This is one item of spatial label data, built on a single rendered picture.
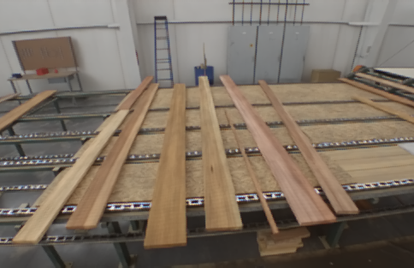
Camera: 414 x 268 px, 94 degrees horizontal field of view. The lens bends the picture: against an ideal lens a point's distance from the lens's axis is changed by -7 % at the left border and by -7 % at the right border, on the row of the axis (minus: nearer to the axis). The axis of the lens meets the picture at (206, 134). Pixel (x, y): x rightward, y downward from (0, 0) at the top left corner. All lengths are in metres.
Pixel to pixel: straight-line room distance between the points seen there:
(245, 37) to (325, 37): 2.99
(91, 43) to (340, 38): 8.21
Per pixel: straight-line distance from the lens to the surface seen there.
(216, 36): 7.18
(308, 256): 2.40
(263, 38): 6.88
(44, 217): 1.72
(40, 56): 8.29
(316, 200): 1.61
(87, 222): 1.54
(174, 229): 1.32
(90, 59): 7.82
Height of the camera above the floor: 1.91
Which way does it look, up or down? 27 degrees down
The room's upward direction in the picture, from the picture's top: 1 degrees counter-clockwise
